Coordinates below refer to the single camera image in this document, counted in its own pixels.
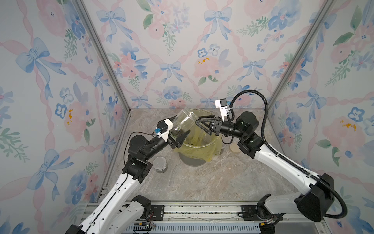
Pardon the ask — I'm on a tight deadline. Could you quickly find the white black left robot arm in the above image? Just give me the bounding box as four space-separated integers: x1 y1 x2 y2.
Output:
66 131 189 234

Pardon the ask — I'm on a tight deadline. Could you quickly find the grey mesh trash bin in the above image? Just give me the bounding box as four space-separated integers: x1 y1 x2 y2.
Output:
175 143 225 166

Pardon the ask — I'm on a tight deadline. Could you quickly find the black corrugated cable conduit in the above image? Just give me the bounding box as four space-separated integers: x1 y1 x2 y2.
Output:
227 89 348 219

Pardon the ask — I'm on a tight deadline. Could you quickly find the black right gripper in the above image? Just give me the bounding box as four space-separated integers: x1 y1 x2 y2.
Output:
198 114 247 141

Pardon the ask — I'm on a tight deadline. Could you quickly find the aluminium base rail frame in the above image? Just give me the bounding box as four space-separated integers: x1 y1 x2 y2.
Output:
75 200 332 234

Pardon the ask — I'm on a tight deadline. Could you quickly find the beige round jar lid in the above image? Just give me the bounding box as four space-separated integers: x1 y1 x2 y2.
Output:
229 143 241 154

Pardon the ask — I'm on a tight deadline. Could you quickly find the glass jar with tea leaves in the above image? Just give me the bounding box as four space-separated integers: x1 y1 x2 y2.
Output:
170 108 199 139

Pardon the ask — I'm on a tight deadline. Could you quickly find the small jar with grey lid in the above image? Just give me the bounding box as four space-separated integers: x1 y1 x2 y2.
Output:
153 157 168 173

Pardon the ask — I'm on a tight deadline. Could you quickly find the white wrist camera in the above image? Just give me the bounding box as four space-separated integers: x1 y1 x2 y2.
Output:
154 119 173 142
214 98 231 121

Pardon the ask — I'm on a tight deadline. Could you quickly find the yellow plastic bin liner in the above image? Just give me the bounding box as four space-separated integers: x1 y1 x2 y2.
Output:
174 125 223 155

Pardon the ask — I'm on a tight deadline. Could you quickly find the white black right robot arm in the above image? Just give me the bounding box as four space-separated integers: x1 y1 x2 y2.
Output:
195 112 334 222

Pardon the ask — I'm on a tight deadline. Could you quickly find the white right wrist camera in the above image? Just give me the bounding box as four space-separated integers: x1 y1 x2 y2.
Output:
214 98 231 121

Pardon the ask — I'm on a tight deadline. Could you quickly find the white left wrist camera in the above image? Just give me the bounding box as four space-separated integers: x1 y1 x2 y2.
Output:
154 119 173 142

